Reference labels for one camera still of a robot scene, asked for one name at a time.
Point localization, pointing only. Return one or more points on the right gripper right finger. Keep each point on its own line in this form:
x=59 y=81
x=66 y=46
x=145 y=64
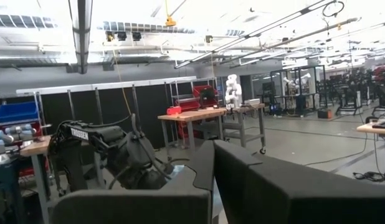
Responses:
x=289 y=199

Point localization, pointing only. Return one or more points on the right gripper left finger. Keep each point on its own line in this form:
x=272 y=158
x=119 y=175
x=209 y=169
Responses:
x=133 y=208

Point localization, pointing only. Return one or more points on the grey collaborative robot arm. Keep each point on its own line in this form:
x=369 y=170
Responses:
x=18 y=130

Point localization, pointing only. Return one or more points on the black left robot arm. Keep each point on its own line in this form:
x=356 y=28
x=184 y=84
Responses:
x=83 y=133

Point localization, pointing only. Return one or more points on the red storage bin rack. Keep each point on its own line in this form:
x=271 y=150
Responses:
x=205 y=95

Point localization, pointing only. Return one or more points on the blue storage bin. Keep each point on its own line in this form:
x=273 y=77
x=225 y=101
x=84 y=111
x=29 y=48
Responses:
x=16 y=112

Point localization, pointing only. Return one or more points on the small red case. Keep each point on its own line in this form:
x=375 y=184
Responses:
x=173 y=110

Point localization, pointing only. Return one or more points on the wooden workbench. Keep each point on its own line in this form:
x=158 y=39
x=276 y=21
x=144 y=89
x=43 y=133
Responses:
x=192 y=115

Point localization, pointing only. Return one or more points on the black orange floor box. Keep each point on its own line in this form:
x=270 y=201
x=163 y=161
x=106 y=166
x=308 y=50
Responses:
x=324 y=114

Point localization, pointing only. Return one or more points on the wheeled metal workbench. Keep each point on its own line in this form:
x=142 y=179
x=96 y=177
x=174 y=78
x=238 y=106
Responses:
x=245 y=109

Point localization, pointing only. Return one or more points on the wooden side table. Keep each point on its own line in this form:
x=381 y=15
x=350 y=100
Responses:
x=370 y=128
x=36 y=146

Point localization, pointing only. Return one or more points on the white box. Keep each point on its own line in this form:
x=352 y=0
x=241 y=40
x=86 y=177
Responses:
x=251 y=101

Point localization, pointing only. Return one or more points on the black cage workstation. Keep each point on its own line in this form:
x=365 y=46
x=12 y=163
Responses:
x=296 y=90

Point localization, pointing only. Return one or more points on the white humanoid robot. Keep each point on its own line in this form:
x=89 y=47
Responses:
x=233 y=90

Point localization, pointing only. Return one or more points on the blue machine cabinet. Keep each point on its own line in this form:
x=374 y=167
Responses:
x=5 y=186

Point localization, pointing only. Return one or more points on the black partition wall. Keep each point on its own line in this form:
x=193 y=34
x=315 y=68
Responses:
x=155 y=105

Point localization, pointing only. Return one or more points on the grey ceiling duct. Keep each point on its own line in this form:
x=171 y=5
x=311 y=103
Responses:
x=81 y=37

